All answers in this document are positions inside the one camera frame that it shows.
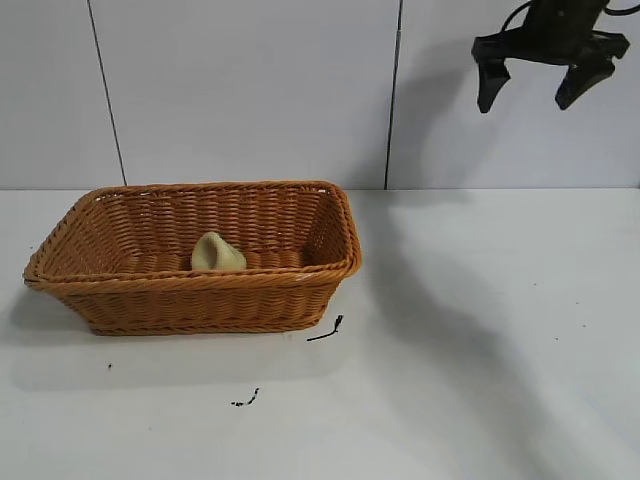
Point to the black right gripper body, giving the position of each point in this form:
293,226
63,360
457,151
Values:
555,35

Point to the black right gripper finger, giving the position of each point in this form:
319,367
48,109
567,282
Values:
491,85
580,82

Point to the brown woven wicker basket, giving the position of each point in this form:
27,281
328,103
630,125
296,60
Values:
200,302

